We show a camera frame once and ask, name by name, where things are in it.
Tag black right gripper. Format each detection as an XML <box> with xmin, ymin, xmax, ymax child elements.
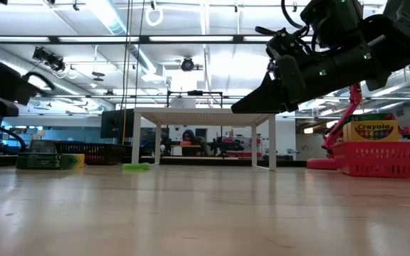
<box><xmin>231</xmin><ymin>26</ymin><xmax>393</xmax><ymax>114</ymax></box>

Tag yellow Crayola crayon box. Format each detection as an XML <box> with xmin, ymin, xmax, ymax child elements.
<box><xmin>16</xmin><ymin>152</ymin><xmax>86</xmax><ymax>171</ymax></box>
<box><xmin>342</xmin><ymin>119</ymin><xmax>401</xmax><ymax>143</ymax></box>

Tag red desk lamp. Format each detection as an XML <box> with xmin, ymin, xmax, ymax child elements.
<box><xmin>306</xmin><ymin>83</ymin><xmax>410</xmax><ymax>171</ymax></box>

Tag white perforated metal shelf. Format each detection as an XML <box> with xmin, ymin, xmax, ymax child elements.
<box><xmin>131</xmin><ymin>107</ymin><xmax>278</xmax><ymax>172</ymax></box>

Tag person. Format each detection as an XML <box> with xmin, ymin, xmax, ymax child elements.
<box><xmin>180</xmin><ymin>129</ymin><xmax>208</xmax><ymax>157</ymax></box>

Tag red plastic basket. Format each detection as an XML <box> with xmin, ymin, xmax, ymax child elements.
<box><xmin>332</xmin><ymin>140</ymin><xmax>410</xmax><ymax>179</ymax></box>

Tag black monitor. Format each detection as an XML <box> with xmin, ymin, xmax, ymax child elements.
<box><xmin>100</xmin><ymin>108</ymin><xmax>135</xmax><ymax>140</ymax></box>

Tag black plastic basket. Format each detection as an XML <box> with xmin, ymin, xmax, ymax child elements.
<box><xmin>54</xmin><ymin>142</ymin><xmax>127</xmax><ymax>166</ymax></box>

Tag black ceiling camera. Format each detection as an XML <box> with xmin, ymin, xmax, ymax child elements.
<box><xmin>180</xmin><ymin>56</ymin><xmax>204</xmax><ymax>73</ymax></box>

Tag white hanging cable loop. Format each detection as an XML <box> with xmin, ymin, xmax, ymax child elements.
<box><xmin>144</xmin><ymin>6</ymin><xmax>164</xmax><ymax>28</ymax></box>

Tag hanging black and yellow cables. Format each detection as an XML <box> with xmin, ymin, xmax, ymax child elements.
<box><xmin>120</xmin><ymin>0</ymin><xmax>146</xmax><ymax>145</ymax></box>

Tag green spiral coil keychain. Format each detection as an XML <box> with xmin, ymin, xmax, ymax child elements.
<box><xmin>122</xmin><ymin>162</ymin><xmax>152</xmax><ymax>171</ymax></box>

